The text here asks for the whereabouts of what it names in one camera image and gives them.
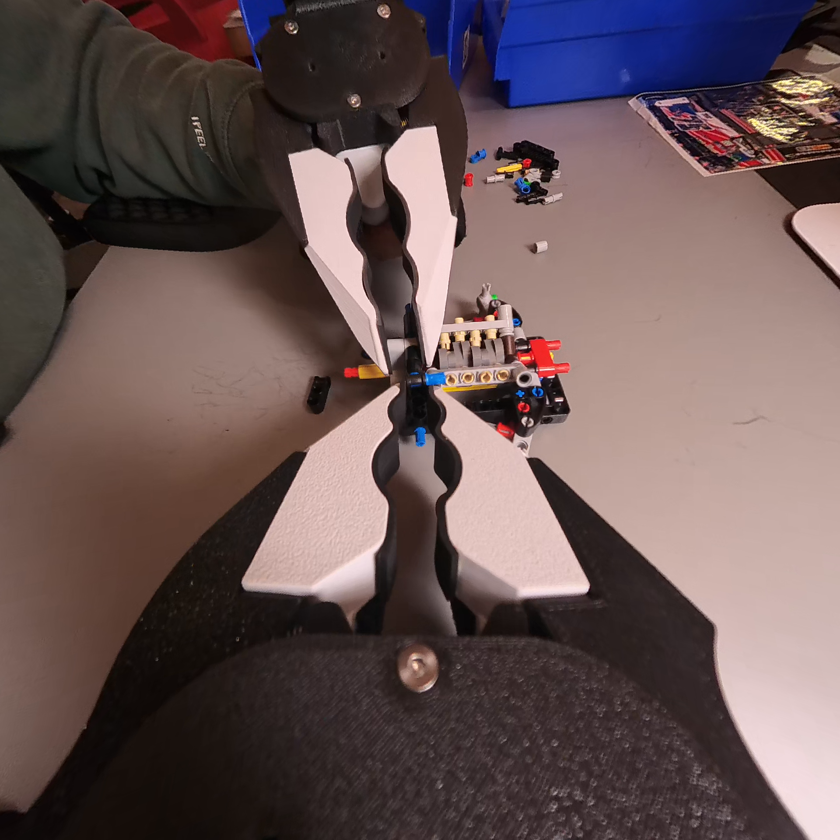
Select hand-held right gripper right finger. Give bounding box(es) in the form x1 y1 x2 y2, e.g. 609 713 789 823
435 389 591 635

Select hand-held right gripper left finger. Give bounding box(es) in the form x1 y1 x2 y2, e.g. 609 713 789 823
241 386 399 634

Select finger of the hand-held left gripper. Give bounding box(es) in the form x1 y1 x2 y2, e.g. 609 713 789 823
381 125 459 370
287 146 391 376

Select multicoloured lego engine model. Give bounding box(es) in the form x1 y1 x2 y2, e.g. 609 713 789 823
344 283 572 457

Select person's left forearm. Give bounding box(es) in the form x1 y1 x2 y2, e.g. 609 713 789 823
0 0 290 206

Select pile of loose lego pieces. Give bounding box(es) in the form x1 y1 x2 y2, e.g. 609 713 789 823
465 141 564 206

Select small blue storage bin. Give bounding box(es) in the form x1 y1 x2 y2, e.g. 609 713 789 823
239 0 483 89

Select black padded armrest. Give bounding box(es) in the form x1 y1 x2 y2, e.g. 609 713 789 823
84 197 280 252

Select red plastic container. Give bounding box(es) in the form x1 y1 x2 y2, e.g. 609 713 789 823
85 0 253 63

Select large blue storage bin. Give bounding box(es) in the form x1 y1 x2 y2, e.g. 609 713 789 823
482 0 816 109

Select printed instruction booklet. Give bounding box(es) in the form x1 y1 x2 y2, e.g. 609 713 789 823
629 71 840 177

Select black desk mat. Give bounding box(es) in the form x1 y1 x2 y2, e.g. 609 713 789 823
755 154 840 212

